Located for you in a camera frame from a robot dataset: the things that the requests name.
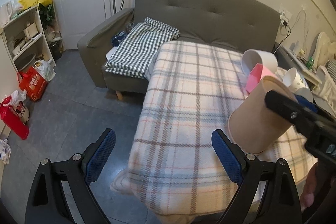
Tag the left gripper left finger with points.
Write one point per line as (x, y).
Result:
(88, 171)

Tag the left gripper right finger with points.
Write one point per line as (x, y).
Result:
(243, 170)

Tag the brown kraft paper cup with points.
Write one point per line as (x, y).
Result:
(252, 126)

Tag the grey cylinder cup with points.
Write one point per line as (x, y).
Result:
(305, 93)

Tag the white cup green print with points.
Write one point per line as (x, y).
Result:
(293, 80)

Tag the white cylinder cup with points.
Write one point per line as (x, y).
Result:
(252, 57)

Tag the person right hand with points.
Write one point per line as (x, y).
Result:
(308, 193)

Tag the white bedside table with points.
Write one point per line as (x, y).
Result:
(311, 77)

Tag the striped pillow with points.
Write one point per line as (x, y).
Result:
(331, 69)

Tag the green bottle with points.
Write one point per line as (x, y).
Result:
(310, 63)

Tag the white headboard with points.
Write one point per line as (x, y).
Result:
(321, 53)

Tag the pink box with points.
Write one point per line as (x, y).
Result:
(256, 75)

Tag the red gift bag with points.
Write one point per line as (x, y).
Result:
(15, 114)

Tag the plaid tablecloth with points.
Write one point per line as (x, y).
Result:
(173, 169)

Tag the red shopping bag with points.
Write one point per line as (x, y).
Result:
(33, 83)

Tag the white plastic bag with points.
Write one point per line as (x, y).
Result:
(45, 70)

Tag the green checked cloth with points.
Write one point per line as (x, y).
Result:
(134, 55)

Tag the blue snack packet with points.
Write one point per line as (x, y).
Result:
(118, 38)

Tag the grey sofa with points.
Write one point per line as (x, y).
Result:
(236, 25)

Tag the white shelf unit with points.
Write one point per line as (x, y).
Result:
(25, 40)

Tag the white electric kettle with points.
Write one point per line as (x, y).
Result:
(6, 11)

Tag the wall power socket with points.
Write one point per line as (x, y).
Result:
(285, 16)

